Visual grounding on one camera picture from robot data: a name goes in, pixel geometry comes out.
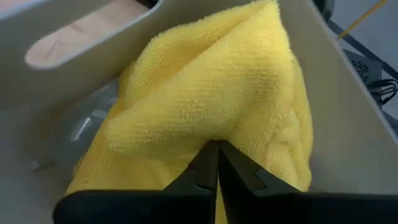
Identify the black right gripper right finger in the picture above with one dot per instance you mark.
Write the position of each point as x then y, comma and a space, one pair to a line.
280, 208

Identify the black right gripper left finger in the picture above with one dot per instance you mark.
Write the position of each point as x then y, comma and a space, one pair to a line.
192, 205

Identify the yellow microfiber towel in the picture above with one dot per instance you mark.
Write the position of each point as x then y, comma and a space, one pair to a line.
217, 87

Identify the grey plastic basket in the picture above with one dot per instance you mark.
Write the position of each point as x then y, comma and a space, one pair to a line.
342, 124

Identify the black computer case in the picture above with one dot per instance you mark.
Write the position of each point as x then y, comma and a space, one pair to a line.
362, 67

